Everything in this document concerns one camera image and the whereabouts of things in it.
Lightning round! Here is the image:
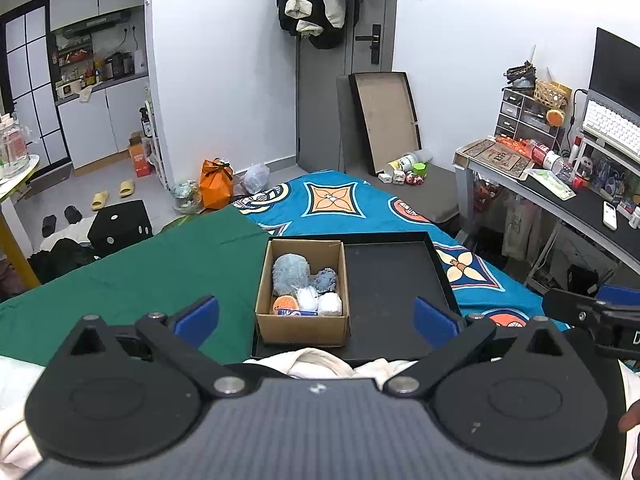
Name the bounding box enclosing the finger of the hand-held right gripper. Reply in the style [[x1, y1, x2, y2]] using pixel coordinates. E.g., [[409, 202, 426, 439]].
[[544, 287, 606, 322], [597, 285, 640, 306]]

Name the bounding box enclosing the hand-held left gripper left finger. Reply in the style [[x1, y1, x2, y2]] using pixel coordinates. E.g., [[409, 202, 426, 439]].
[[67, 296, 248, 396]]

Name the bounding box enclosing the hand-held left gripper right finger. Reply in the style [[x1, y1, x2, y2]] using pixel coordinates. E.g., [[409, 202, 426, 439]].
[[384, 297, 568, 395]]

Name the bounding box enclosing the black shallow tray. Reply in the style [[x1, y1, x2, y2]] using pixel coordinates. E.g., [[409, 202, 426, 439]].
[[250, 231, 463, 367]]

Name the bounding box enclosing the brown cardboard box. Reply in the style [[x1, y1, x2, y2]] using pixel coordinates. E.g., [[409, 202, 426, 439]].
[[255, 239, 351, 347]]

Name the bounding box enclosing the grey-blue plush toy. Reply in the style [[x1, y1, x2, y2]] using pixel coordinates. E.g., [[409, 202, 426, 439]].
[[272, 254, 312, 296]]

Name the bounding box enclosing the white stuffing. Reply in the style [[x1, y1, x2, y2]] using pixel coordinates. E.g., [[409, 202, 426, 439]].
[[318, 291, 344, 317]]

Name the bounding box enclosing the blue-grey spotted plush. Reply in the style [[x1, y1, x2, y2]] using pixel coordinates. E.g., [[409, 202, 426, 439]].
[[309, 266, 340, 295]]

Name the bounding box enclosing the person's right hand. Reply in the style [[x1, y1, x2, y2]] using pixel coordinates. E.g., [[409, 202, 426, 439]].
[[618, 401, 640, 433]]

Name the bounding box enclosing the green bed sheet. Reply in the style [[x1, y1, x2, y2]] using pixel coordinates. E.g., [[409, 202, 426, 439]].
[[0, 205, 273, 376]]

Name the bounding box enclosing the grey desk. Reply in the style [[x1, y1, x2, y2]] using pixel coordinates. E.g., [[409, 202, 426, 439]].
[[452, 147, 640, 291]]

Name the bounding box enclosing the white tote bag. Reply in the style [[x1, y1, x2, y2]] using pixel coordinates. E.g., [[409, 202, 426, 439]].
[[501, 195, 543, 261]]

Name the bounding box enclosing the blue printed box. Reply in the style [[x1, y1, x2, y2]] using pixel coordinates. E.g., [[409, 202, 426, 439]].
[[592, 160, 626, 196]]

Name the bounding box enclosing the black dice stool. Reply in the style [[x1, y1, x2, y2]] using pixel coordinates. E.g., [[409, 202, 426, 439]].
[[87, 200, 153, 258]]

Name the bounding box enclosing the cream fleece blanket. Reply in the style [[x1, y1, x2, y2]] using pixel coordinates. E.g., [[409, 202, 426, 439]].
[[0, 347, 421, 466]]

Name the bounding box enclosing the green and white pouch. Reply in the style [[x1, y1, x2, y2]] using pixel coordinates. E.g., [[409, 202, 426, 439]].
[[525, 169, 577, 201]]

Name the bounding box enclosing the clear plastic bag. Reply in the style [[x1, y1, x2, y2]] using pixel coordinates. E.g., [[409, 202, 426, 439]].
[[171, 180, 203, 213]]

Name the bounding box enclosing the panda figure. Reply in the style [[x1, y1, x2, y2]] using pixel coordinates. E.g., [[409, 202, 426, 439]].
[[572, 155, 596, 181]]

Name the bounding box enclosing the orange bag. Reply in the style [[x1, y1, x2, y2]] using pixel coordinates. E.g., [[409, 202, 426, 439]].
[[200, 158, 235, 211]]

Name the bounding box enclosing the teal patterned blanket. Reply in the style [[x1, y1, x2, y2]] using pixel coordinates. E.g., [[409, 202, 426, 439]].
[[230, 170, 571, 333]]

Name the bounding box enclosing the clear bottle with red label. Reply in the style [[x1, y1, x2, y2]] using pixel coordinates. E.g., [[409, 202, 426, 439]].
[[530, 142, 576, 183]]

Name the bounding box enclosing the black and white clothing heap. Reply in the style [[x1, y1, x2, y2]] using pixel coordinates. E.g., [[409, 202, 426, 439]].
[[27, 222, 103, 291]]

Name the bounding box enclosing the grey plastic bag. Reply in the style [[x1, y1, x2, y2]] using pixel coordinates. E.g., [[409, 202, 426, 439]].
[[242, 162, 271, 195]]

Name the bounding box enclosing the plastic jar with yellow label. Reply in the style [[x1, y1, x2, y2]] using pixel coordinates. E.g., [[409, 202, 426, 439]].
[[387, 150, 433, 173]]

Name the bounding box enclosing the white keyboard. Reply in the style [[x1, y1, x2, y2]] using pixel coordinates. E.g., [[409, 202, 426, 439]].
[[582, 100, 640, 158]]

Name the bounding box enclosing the brown patterned board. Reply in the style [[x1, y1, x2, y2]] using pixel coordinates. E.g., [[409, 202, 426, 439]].
[[454, 137, 533, 181]]

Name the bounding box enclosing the orange carton box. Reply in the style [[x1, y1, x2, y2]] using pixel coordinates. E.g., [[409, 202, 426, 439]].
[[127, 132, 153, 178]]

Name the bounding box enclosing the red snack packet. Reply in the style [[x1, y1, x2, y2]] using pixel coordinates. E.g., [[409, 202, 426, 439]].
[[495, 135, 536, 153]]

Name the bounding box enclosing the white storage rack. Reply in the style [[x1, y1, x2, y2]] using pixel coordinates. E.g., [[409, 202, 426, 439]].
[[145, 97, 168, 191]]

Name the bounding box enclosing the grey drawer organiser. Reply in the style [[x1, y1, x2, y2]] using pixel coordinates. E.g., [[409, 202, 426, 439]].
[[495, 87, 566, 146]]

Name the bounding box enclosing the round table with yellow leg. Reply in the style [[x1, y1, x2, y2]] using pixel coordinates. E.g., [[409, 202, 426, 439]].
[[0, 155, 43, 291]]

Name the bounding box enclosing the brown framed board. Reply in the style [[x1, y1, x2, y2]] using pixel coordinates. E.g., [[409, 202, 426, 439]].
[[348, 71, 423, 176]]

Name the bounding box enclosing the wicker basket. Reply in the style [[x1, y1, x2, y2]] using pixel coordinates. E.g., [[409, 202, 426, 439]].
[[534, 80, 566, 111]]

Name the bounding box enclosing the white lower kitchen cabinet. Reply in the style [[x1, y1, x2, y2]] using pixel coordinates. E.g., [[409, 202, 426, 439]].
[[54, 74, 151, 171]]

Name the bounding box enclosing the black monitor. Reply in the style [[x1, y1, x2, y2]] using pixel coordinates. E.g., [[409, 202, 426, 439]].
[[589, 27, 640, 111]]

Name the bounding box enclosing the glass jar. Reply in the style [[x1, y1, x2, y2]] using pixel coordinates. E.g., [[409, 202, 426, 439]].
[[0, 115, 30, 178]]

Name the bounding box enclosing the black framed sliding door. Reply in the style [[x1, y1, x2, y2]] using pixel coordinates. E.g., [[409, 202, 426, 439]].
[[0, 2, 71, 166]]

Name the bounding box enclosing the kitchen range hood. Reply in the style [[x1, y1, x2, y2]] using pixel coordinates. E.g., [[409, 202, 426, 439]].
[[55, 10, 132, 38]]

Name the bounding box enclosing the black and cream jacket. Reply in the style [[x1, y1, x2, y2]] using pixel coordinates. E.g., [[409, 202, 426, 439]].
[[276, 0, 363, 51]]

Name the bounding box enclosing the black door handle lock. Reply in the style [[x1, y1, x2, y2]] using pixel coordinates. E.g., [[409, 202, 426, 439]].
[[355, 24, 382, 65]]

